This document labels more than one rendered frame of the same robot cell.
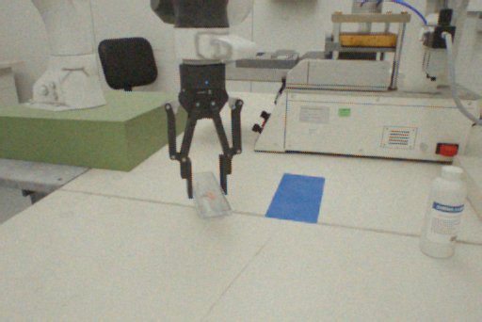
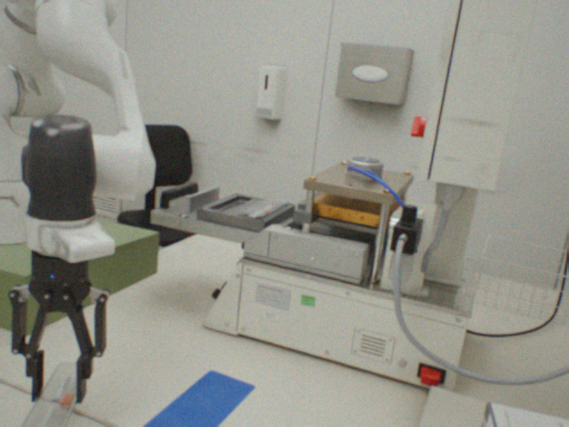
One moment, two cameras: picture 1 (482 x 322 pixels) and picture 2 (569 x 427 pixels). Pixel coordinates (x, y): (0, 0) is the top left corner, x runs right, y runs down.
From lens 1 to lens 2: 0.40 m
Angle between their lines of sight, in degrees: 9
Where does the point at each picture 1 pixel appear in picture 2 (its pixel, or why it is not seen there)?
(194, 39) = (37, 230)
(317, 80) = (279, 255)
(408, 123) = (383, 330)
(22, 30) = not seen: hidden behind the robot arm
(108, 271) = not seen: outside the picture
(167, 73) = (204, 173)
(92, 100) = (19, 235)
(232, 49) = (69, 251)
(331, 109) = (293, 294)
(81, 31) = (17, 155)
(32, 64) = not seen: hidden behind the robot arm
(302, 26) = (381, 140)
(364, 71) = (333, 254)
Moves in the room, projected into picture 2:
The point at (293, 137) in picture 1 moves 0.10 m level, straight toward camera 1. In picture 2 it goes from (247, 319) to (228, 340)
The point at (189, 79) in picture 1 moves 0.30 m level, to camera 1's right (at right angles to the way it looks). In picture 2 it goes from (35, 269) to (250, 303)
